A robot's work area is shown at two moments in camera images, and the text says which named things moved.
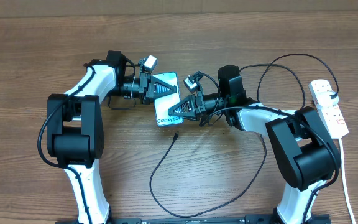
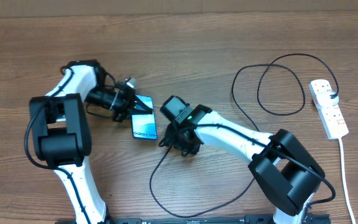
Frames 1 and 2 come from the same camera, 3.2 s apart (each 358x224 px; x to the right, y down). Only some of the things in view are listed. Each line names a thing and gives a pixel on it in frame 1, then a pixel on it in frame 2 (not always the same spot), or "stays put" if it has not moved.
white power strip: x=331 y=116 stays put
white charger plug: x=327 y=99 stays put
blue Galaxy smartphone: x=163 y=104 → x=144 y=126
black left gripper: x=146 y=79 → x=128 y=104
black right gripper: x=196 y=109 → x=174 y=139
